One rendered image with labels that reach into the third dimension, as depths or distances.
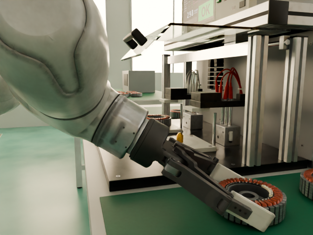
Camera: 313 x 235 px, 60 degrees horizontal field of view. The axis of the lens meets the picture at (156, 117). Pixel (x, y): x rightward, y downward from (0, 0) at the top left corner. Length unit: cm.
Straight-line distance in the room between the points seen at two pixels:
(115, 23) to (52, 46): 533
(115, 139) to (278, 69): 53
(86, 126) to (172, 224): 19
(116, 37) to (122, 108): 513
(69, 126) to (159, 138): 13
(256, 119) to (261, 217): 26
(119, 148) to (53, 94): 17
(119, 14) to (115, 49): 66
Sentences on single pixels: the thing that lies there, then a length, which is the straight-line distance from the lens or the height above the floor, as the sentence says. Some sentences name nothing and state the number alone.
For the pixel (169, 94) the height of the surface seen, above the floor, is 90.
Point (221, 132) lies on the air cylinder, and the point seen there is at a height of 81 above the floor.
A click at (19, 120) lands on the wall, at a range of 558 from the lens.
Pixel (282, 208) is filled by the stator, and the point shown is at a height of 78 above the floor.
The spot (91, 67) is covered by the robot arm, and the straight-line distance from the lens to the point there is 25.
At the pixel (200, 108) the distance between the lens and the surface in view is 74.
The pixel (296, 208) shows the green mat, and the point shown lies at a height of 75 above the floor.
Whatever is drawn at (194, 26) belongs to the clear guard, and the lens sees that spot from 55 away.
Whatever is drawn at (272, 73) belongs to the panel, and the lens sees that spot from 82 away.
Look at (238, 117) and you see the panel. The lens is 96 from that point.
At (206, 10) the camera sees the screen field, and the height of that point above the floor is 117.
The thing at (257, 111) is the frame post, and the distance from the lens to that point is 63.
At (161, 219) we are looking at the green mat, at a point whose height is 75.
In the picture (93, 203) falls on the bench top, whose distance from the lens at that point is 51.
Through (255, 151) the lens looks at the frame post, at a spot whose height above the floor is 80.
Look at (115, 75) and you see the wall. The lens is 546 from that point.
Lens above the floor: 97
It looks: 9 degrees down
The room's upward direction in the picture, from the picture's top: straight up
